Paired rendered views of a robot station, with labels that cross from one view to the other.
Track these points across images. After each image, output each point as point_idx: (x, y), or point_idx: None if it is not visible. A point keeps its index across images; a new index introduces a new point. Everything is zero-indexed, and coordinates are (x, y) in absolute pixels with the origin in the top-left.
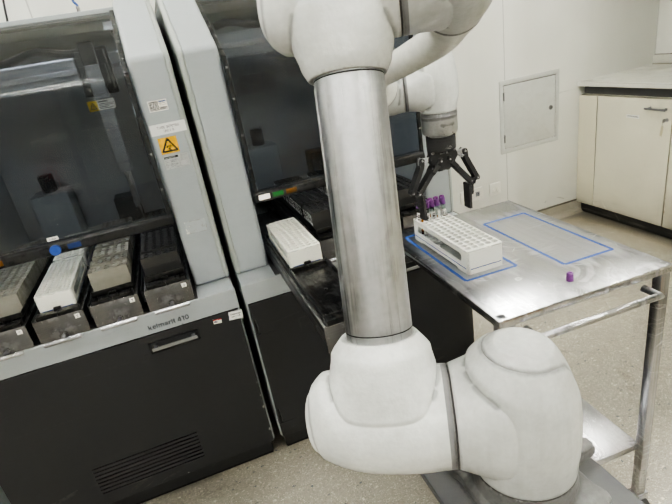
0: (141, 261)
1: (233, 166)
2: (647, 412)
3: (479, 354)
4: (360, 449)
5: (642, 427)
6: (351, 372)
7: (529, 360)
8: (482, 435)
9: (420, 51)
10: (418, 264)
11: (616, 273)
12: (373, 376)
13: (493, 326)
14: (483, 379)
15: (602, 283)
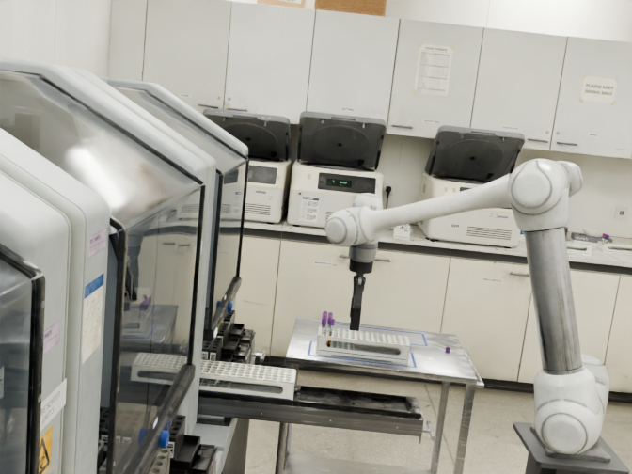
0: (175, 440)
1: (204, 297)
2: (441, 441)
3: (586, 365)
4: (600, 426)
5: (437, 454)
6: (589, 385)
7: (598, 359)
8: (605, 401)
9: (459, 207)
10: (359, 369)
11: (452, 344)
12: (594, 383)
13: (468, 385)
14: (596, 373)
15: (460, 350)
